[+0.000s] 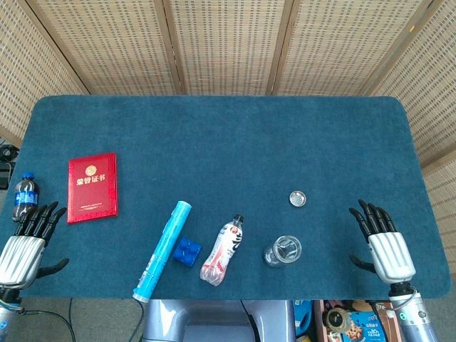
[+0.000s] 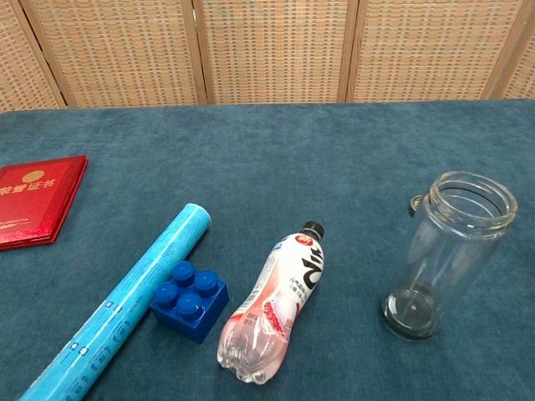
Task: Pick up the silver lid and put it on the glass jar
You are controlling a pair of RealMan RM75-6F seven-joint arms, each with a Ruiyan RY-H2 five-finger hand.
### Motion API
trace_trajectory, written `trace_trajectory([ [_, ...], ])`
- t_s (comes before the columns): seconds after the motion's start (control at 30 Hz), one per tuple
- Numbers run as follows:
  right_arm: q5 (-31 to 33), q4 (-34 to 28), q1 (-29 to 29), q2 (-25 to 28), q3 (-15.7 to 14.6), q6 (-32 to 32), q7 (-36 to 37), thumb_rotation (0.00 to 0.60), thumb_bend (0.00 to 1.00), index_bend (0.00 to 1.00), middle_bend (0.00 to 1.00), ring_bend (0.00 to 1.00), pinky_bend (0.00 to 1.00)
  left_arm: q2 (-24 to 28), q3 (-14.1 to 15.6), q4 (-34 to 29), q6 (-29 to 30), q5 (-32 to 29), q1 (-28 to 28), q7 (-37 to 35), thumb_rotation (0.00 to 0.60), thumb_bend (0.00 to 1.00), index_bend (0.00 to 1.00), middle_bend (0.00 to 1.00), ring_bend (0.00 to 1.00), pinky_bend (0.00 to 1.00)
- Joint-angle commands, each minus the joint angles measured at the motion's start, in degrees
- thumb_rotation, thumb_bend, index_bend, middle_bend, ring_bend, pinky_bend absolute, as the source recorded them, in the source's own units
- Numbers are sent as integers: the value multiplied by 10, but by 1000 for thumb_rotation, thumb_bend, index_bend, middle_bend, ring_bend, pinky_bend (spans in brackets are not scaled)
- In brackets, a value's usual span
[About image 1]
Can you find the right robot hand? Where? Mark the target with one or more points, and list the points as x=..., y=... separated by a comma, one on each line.
x=390, y=254

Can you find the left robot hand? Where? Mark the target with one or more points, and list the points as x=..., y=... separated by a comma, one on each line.
x=23, y=254

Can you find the metal strainer lid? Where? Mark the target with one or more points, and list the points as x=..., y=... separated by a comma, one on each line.
x=298, y=199

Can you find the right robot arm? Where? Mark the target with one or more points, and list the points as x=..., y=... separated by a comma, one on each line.
x=415, y=320

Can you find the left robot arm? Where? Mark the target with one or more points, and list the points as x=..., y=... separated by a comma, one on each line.
x=7, y=313

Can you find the clear glass jar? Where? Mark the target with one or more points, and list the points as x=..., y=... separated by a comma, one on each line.
x=284, y=251

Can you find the small cola bottle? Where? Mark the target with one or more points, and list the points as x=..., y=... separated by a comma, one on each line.
x=25, y=196

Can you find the blue snack bag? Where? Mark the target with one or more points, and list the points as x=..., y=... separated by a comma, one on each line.
x=363, y=326

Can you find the round glass jar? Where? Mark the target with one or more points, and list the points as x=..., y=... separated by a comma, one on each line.
x=337, y=320

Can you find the red certificate book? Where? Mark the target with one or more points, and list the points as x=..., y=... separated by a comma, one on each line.
x=93, y=187

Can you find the blue plastic container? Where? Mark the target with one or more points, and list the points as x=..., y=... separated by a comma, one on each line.
x=303, y=315

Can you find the light blue tube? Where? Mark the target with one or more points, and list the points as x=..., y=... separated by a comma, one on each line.
x=164, y=249

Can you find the blue building block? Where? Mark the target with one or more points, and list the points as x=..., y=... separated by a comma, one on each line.
x=187, y=252

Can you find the pink white drink bottle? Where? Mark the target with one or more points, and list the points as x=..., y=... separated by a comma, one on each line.
x=224, y=251

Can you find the grey robot torso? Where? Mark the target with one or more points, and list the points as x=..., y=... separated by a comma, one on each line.
x=213, y=320

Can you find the blue table mat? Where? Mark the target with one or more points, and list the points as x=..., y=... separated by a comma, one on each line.
x=228, y=149

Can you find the bamboo folding screen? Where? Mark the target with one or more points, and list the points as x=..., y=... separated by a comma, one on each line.
x=228, y=42

